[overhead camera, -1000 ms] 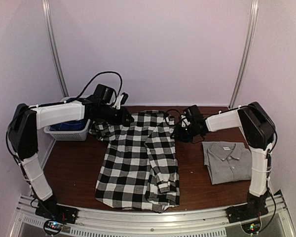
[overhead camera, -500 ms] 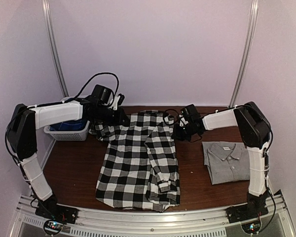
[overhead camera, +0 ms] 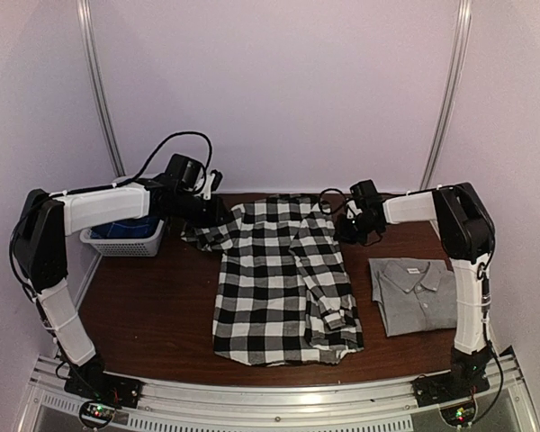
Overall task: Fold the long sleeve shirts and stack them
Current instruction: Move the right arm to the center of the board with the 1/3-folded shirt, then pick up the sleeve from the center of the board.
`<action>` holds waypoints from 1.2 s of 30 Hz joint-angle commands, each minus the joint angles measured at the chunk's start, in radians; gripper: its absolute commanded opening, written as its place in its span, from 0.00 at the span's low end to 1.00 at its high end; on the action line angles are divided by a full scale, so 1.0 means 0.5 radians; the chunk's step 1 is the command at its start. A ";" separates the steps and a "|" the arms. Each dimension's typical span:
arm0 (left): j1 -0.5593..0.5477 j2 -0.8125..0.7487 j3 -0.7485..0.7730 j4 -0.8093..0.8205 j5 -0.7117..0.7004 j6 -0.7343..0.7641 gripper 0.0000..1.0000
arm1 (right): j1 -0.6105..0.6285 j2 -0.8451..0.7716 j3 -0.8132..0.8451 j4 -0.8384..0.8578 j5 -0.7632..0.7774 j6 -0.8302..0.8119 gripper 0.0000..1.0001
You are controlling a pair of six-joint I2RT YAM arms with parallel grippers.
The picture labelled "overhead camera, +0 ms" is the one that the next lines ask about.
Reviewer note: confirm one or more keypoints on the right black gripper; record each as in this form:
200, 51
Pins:
343, 235

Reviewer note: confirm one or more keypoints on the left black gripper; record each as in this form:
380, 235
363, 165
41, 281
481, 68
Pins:
213, 218

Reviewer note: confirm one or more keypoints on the black white plaid shirt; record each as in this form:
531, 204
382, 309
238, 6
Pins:
284, 296

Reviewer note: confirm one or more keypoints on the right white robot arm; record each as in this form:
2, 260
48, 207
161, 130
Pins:
467, 236

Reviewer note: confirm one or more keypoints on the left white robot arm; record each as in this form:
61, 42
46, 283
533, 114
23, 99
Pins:
38, 245

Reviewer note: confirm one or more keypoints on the blue plaid shirt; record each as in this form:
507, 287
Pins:
126, 229

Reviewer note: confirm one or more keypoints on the white plastic basket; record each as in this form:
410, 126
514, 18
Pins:
138, 247

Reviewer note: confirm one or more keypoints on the folded grey shirt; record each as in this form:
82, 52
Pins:
413, 295

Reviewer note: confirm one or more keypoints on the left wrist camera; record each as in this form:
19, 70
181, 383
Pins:
188, 176

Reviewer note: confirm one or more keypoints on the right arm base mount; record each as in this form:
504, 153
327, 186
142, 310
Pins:
446, 387

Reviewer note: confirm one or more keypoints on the front aluminium rail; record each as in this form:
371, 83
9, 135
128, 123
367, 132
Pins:
387, 405

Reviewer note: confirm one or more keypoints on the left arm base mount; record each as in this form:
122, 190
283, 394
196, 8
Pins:
116, 390

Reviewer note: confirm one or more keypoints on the left aluminium frame post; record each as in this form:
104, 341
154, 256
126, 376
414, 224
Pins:
85, 21

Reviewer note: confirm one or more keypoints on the aluminium frame post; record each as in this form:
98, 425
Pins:
85, 21
462, 30

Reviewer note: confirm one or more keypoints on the right aluminium frame post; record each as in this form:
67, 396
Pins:
462, 30

